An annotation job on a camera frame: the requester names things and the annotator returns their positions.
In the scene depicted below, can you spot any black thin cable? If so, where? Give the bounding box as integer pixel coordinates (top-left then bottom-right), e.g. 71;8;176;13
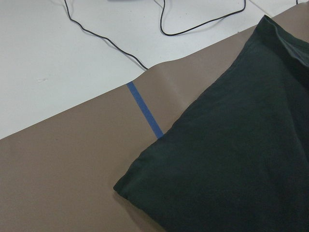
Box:
63;0;247;71

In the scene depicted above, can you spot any black graphic t-shirt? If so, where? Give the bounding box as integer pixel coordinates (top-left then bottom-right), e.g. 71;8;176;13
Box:
114;16;309;232

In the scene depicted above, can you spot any brown paper table cover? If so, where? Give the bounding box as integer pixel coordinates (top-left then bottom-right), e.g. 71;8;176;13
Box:
0;3;309;232

